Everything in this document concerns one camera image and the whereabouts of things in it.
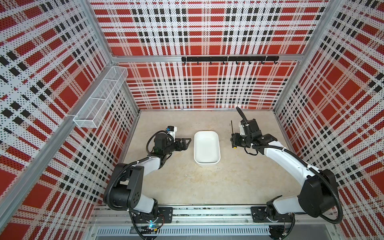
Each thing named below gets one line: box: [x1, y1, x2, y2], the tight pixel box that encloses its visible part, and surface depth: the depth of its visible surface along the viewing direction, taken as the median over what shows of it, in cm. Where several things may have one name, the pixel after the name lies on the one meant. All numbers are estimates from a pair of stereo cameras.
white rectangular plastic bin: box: [193, 130, 221, 165], surface depth 100 cm
